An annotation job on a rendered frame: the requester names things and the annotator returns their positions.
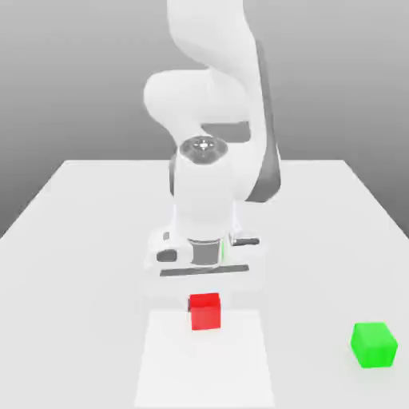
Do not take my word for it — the small green cube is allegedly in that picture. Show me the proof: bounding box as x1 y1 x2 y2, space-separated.
350 321 399 370

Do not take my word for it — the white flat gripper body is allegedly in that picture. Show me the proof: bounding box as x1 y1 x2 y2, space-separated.
144 261 268 290

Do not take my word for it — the small red cube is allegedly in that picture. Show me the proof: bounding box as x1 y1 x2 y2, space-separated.
187 292 222 332

